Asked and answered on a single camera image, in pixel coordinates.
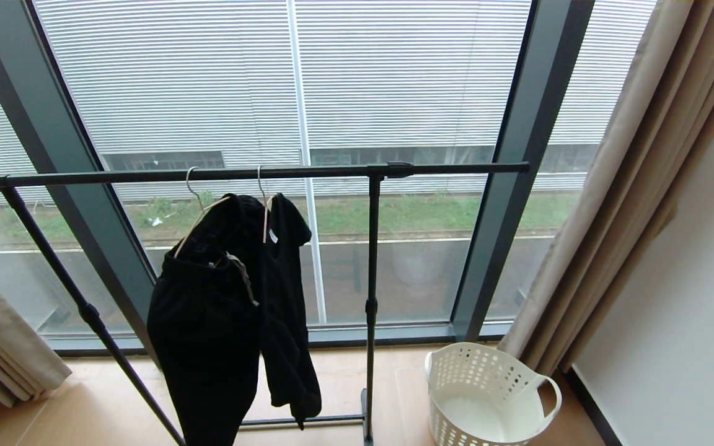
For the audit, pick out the beige curtain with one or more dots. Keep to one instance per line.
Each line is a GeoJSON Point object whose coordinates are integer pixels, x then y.
{"type": "Point", "coordinates": [4, 347]}
{"type": "Point", "coordinates": [642, 155]}

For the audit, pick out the white laundry basket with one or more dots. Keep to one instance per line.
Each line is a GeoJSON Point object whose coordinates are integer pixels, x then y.
{"type": "Point", "coordinates": [456, 378]}

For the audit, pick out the black shorts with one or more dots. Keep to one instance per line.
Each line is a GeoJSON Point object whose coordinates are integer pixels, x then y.
{"type": "Point", "coordinates": [208, 347]}

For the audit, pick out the black clothes rack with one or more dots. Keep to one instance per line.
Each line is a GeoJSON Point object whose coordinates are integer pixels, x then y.
{"type": "Point", "coordinates": [332, 170]}

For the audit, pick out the window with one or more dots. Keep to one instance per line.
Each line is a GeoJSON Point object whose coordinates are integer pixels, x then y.
{"type": "Point", "coordinates": [177, 74]}

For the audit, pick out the pink clothes hanger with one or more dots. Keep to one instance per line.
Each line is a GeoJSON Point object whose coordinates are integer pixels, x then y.
{"type": "Point", "coordinates": [199, 210]}
{"type": "Point", "coordinates": [265, 214]}

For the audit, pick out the black garment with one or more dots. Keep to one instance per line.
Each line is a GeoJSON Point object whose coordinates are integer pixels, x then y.
{"type": "Point", "coordinates": [289, 310]}

